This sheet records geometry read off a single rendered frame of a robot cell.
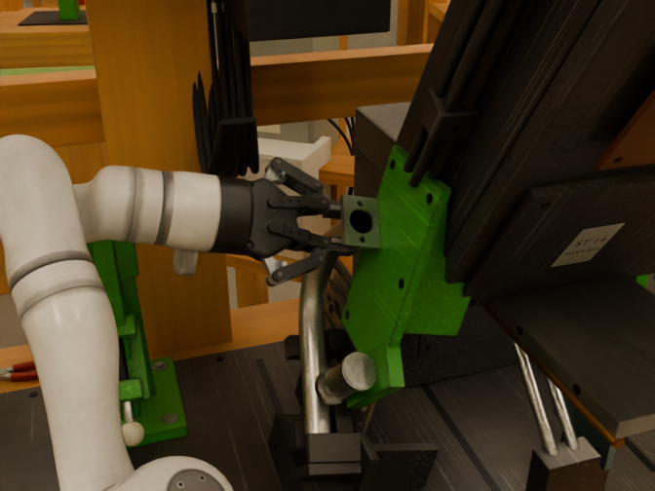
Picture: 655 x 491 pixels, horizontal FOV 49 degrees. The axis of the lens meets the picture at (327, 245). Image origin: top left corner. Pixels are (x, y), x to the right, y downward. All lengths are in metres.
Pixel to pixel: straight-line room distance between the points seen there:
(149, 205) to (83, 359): 0.15
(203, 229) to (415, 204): 0.20
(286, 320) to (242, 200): 0.50
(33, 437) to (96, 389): 0.40
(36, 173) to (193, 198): 0.13
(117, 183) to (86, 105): 0.38
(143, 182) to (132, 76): 0.28
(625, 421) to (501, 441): 0.32
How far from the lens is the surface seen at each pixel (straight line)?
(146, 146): 0.96
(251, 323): 1.16
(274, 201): 0.72
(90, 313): 0.60
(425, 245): 0.67
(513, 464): 0.92
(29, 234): 0.63
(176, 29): 0.93
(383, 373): 0.71
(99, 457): 0.61
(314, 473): 0.78
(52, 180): 0.65
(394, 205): 0.72
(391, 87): 1.12
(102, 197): 0.67
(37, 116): 1.04
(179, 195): 0.67
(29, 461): 0.96
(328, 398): 0.77
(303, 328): 0.83
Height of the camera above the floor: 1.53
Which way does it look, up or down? 28 degrees down
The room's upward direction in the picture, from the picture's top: straight up
